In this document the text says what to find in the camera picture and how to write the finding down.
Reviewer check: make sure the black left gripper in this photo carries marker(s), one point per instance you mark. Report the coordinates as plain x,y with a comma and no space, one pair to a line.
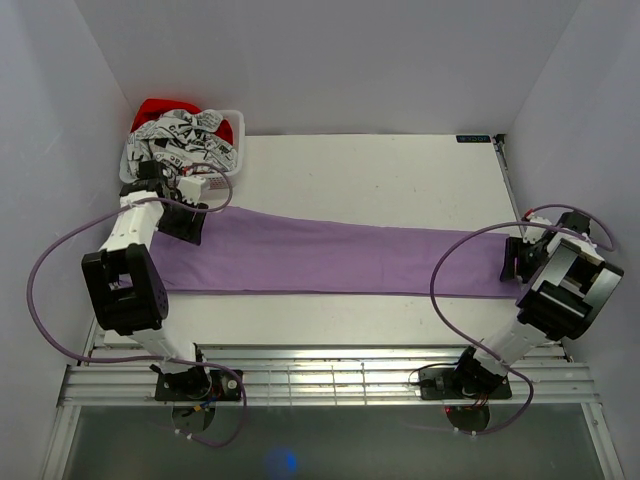
190,230

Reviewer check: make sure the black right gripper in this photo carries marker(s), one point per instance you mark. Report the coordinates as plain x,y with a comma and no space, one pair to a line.
514,248

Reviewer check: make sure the purple trousers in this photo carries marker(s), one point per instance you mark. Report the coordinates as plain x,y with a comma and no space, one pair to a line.
244,251

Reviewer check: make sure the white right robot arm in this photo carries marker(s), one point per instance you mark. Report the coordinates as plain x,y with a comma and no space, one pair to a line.
566,283

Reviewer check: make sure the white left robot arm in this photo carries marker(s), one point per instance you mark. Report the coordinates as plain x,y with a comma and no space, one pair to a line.
125,288

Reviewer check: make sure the white plastic laundry basket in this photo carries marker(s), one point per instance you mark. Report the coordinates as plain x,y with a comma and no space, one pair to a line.
219,179

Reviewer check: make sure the black white printed garment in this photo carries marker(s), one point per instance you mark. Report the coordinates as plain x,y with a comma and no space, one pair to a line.
183,143

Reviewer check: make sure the dark table label sticker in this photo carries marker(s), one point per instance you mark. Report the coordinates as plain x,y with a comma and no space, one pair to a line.
473,138

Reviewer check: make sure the red garment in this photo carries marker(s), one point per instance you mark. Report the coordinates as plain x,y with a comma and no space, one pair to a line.
153,108

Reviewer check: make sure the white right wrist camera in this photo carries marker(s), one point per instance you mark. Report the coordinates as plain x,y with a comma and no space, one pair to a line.
533,231

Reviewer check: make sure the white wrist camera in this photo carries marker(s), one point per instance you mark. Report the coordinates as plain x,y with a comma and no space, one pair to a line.
533,231
191,188

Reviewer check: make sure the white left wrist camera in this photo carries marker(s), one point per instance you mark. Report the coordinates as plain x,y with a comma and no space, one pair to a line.
191,188

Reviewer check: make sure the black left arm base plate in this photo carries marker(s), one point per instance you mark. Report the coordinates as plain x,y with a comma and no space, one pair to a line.
197,385

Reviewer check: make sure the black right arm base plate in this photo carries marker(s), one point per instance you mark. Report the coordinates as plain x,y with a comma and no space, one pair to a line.
440,384

